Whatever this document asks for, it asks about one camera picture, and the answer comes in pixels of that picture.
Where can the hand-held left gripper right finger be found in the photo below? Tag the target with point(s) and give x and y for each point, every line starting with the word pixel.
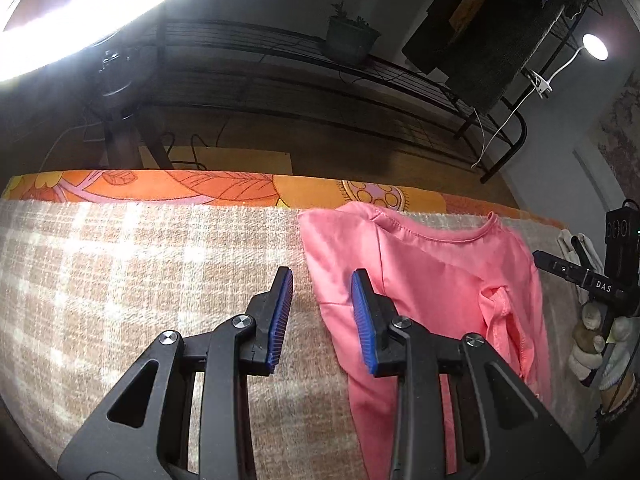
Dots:
pixel 362 330

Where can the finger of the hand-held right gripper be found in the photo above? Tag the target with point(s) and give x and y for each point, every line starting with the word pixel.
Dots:
pixel 557 266

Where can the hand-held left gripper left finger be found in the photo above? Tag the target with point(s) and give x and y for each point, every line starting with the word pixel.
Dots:
pixel 280 320

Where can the pink t-shirt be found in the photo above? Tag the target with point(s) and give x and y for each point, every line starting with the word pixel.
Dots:
pixel 440 270

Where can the black metal clothes rack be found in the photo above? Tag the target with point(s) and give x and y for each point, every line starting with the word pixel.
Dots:
pixel 161 60

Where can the person's right hand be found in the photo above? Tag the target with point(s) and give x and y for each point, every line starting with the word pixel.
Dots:
pixel 587 355

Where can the orange floral bed sheet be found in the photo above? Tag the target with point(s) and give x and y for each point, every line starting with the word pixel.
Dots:
pixel 200 187

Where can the beige plaid blanket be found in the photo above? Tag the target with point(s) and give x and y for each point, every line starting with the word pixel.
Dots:
pixel 125 270

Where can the white clip lamp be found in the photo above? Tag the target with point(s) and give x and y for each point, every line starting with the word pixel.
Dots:
pixel 595 46

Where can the brown plaid coat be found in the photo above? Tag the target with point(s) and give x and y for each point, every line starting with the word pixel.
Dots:
pixel 505 60

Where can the yellow scarf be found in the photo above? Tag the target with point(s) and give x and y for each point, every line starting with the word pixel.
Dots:
pixel 470 7

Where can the potted plant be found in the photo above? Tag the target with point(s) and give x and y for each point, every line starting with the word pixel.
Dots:
pixel 350 42

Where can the landscape wall painting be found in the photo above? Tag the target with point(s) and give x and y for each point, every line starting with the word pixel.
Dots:
pixel 622 130

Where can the black metal chair frame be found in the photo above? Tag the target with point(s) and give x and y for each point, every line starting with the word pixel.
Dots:
pixel 520 135

